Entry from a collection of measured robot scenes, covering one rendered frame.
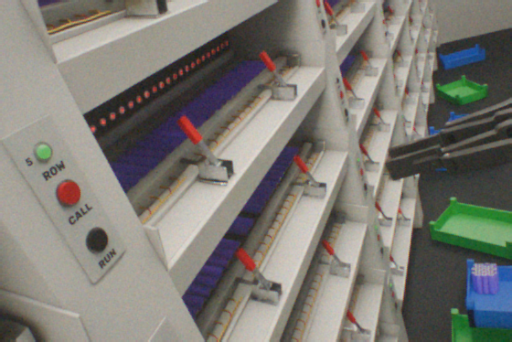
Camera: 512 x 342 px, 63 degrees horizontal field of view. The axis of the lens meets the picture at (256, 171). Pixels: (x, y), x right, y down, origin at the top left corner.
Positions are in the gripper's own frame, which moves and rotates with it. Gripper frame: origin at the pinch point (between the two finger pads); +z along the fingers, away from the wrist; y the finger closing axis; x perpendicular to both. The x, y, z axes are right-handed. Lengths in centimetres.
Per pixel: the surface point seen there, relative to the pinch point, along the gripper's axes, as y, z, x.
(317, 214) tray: 6.0, 21.3, -8.4
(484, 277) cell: 61, 13, -78
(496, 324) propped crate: 41, 10, -77
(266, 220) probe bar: -1.2, 26.4, -3.0
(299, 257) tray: -5.6, 21.2, -8.4
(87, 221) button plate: -35.0, 14.2, 19.7
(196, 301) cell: -20.1, 29.6, -1.9
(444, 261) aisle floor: 79, 27, -84
